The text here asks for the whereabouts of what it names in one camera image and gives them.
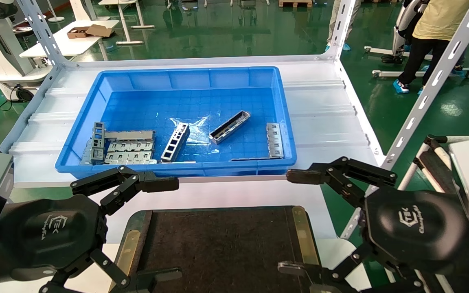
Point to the blue plastic bin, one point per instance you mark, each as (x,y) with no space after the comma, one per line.
(226,77)

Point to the dark grey upright frame part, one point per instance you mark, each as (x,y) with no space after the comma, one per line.
(98,140)

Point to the white pedestal table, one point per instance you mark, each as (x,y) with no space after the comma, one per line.
(124,20)

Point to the white table with cardboard box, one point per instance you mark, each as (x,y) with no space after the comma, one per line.
(67,42)

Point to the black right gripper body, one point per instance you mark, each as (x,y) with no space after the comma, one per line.
(417,228)

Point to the grey metal channel part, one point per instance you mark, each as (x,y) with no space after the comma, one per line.
(229,127)

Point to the white wheeled machine base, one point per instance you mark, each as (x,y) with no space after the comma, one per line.
(397,51)

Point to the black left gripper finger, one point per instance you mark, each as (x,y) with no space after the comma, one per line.
(108,266)
(157,184)

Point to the wooden pallet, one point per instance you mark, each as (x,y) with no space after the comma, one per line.
(295,3)

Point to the long grey metal bar part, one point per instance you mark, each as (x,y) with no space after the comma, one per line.
(130,135)

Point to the white metal shelving rack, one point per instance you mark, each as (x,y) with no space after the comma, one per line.
(324,122)

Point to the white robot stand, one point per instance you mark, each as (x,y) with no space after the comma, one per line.
(2,53)

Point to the grey slotted bracket part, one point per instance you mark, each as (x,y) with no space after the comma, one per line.
(274,140)

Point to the small grey leaning metal part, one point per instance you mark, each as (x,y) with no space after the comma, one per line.
(86,154)

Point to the black container tray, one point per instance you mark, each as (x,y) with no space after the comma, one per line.
(218,248)

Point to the thin grey metal strip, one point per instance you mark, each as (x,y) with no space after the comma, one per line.
(177,162)
(253,158)

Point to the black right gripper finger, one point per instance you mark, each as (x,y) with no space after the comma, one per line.
(340,276)
(307,176)

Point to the grey ladder-shaped metal part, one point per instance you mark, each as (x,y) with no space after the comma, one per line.
(175,142)

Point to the person in beige trousers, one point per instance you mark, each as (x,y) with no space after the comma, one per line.
(338,24)

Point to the open brown cardboard box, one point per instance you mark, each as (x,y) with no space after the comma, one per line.
(86,31)

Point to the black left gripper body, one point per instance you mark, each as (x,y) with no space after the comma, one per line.
(43,236)

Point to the clear plastic film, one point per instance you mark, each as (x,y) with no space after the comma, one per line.
(200,130)

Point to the person in dark trousers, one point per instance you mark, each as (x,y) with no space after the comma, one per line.
(462,65)

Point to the person in yellow shirt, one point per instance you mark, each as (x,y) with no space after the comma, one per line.
(438,20)

